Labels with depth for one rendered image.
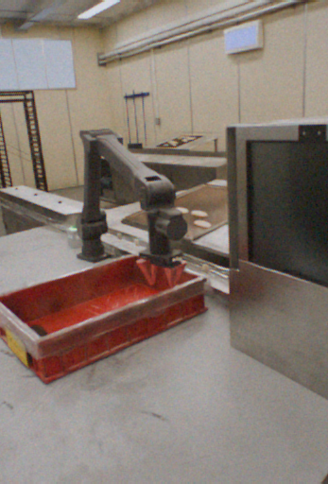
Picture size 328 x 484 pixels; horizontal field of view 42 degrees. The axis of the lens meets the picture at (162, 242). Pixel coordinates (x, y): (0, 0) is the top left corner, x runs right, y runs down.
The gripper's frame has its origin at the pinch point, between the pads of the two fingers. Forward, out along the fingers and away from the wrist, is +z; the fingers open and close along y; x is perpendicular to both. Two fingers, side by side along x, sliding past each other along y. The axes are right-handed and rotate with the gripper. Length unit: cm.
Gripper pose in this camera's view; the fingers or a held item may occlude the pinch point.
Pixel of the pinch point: (163, 284)
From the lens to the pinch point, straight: 113.2
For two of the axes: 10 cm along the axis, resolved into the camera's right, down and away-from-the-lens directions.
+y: 7.6, 1.4, -6.3
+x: 6.4, -2.6, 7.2
